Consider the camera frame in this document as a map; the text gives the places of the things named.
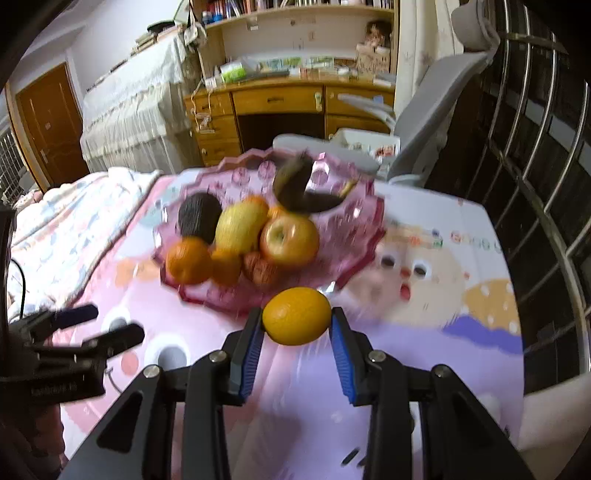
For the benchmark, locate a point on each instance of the yellow speckled pear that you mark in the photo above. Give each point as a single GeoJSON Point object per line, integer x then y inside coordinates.
{"type": "Point", "coordinates": [240, 228]}

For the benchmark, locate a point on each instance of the yellow lemon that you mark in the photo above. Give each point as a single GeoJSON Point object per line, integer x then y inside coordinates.
{"type": "Point", "coordinates": [296, 316]}

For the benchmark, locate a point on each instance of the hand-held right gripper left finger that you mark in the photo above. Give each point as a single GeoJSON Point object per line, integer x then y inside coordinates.
{"type": "Point", "coordinates": [249, 357]}

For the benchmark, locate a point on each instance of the pastel patterned blanket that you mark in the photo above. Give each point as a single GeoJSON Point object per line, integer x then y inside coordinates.
{"type": "Point", "coordinates": [69, 221]}

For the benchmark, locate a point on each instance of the cartoon printed tablecloth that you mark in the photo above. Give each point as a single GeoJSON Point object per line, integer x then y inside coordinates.
{"type": "Point", "coordinates": [415, 369]}

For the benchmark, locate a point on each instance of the grey office chair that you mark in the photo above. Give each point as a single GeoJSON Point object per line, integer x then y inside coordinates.
{"type": "Point", "coordinates": [425, 120]}

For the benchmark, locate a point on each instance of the doll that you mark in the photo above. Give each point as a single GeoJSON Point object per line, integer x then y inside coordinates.
{"type": "Point", "coordinates": [376, 32]}

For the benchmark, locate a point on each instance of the blackened banana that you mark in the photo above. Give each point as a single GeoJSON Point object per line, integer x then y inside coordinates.
{"type": "Point", "coordinates": [291, 184]}

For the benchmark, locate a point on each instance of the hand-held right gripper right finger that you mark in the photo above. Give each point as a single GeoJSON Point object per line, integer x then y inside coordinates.
{"type": "Point", "coordinates": [345, 362]}

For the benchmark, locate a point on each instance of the green tissue pack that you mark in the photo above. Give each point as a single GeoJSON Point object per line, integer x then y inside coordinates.
{"type": "Point", "coordinates": [233, 71]}

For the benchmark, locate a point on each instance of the wooden desk with drawers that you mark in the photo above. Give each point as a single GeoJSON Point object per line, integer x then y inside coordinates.
{"type": "Point", "coordinates": [272, 99]}

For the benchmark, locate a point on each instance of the bed with white lace cover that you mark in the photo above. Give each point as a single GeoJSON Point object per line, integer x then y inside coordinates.
{"type": "Point", "coordinates": [129, 115]}

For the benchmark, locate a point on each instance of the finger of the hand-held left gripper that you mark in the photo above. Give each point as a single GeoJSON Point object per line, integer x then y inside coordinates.
{"type": "Point", "coordinates": [115, 337]}
{"type": "Point", "coordinates": [74, 314]}

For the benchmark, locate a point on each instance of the wooden lettered box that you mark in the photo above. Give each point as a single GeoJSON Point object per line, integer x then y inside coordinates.
{"type": "Point", "coordinates": [373, 59]}

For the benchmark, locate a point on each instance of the white storage box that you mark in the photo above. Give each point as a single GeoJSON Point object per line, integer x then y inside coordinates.
{"type": "Point", "coordinates": [360, 138]}

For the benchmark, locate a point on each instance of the brown wooden door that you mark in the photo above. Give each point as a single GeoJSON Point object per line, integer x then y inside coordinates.
{"type": "Point", "coordinates": [51, 124]}

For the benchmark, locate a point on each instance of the pink plastic fruit plate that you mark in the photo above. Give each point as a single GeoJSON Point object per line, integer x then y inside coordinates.
{"type": "Point", "coordinates": [351, 230]}

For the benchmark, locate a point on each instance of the white curtain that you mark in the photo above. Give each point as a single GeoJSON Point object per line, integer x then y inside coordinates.
{"type": "Point", "coordinates": [425, 55]}

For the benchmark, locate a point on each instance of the reddish brown wrinkled fruit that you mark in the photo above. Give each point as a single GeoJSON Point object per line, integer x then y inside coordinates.
{"type": "Point", "coordinates": [261, 270]}

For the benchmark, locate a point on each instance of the dark avocado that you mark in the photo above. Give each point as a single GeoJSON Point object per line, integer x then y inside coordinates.
{"type": "Point", "coordinates": [198, 217]}

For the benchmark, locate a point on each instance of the yellow red apple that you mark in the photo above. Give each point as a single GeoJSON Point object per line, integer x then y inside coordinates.
{"type": "Point", "coordinates": [288, 242]}

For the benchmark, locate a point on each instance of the small orange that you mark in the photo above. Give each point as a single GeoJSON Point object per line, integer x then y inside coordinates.
{"type": "Point", "coordinates": [276, 212]}
{"type": "Point", "coordinates": [226, 268]}
{"type": "Point", "coordinates": [188, 261]}
{"type": "Point", "coordinates": [256, 202]}

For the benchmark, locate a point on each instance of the person's bare leg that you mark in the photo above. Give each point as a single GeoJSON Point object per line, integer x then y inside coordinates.
{"type": "Point", "coordinates": [558, 415]}

